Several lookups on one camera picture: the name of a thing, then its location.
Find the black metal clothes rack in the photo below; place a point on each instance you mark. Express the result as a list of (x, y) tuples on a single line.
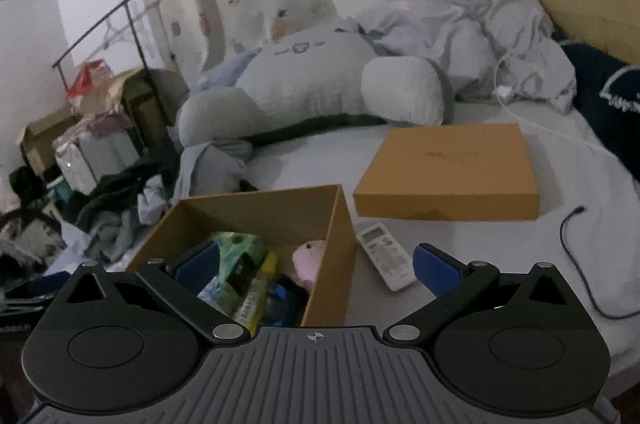
[(140, 40)]

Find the brown cardboard box lid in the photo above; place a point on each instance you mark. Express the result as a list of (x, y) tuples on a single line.
[(445, 169)]

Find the dark blue packet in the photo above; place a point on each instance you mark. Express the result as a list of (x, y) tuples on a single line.
[(285, 299)]

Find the white remote control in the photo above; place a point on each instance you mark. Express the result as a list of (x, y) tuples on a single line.
[(382, 254)]

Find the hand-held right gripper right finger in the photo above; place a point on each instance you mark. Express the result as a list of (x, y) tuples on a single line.
[(436, 270)]

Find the brown cardboard box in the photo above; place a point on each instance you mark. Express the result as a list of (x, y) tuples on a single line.
[(336, 284)]

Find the light blue cloth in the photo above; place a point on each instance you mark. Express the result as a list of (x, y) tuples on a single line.
[(222, 69)]

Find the red and white bag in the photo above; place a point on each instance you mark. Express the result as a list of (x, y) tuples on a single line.
[(85, 79)]

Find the dark navy printed garment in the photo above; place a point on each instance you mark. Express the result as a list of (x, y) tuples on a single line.
[(600, 104)]

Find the yellow packet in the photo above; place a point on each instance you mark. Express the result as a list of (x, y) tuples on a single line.
[(255, 299)]

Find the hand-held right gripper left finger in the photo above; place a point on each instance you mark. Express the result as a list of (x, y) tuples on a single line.
[(192, 265)]

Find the small cardboard box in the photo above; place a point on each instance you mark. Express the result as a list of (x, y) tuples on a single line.
[(45, 129)]

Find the pink plush toy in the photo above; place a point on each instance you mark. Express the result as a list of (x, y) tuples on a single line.
[(309, 260)]

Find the green snack packet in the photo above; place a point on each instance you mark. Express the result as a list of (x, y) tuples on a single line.
[(240, 249)]

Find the pile of dark clothes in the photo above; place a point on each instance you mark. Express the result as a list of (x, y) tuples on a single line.
[(115, 196)]

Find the tan bag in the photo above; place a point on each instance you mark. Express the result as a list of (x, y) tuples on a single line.
[(132, 97)]

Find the white plastic storage bag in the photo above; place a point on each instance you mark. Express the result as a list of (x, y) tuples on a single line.
[(77, 159)]

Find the black white patterned cloth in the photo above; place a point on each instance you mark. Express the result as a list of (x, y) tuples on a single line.
[(25, 236)]

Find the crumpled grey quilt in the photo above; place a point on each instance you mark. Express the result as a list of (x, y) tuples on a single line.
[(450, 19)]

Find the grey blue garment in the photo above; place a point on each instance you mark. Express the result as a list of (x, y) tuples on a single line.
[(210, 167)]

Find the bed with white sheet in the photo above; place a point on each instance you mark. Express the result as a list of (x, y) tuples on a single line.
[(300, 167)]

